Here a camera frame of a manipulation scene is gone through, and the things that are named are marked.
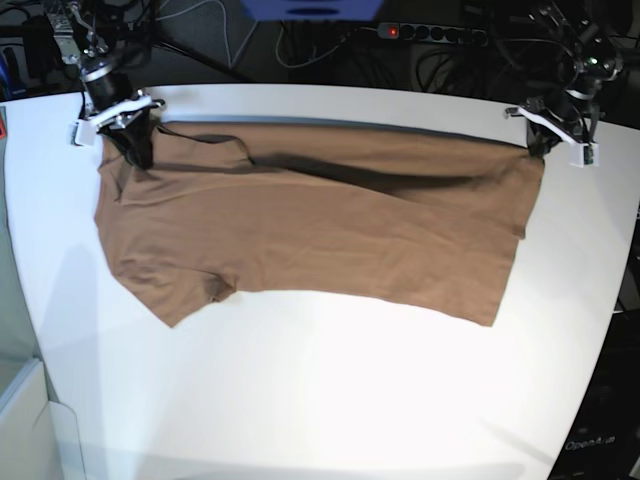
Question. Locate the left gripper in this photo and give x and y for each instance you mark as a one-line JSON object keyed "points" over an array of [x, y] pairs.
{"points": [[547, 127]]}

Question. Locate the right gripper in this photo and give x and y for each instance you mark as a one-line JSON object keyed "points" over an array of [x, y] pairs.
{"points": [[131, 137]]}

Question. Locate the brown T-shirt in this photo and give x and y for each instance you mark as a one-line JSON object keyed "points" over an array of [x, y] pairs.
{"points": [[425, 220]]}

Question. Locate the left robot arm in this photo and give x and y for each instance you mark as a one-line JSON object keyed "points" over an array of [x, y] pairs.
{"points": [[593, 59]]}

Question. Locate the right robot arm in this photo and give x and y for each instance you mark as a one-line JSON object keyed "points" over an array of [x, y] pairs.
{"points": [[101, 67]]}

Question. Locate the black power strip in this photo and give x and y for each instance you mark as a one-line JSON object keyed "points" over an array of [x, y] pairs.
{"points": [[428, 33]]}

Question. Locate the blue box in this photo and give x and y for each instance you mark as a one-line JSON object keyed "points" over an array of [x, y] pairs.
{"points": [[312, 10]]}

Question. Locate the white cabinet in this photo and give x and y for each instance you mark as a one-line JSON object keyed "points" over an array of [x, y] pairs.
{"points": [[39, 437]]}

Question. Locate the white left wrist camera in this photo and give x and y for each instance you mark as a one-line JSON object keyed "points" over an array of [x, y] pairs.
{"points": [[584, 154]]}

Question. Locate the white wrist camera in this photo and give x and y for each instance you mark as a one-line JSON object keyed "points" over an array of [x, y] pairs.
{"points": [[584, 154], [82, 133]]}

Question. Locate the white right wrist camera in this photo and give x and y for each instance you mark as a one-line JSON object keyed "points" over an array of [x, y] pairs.
{"points": [[82, 133]]}

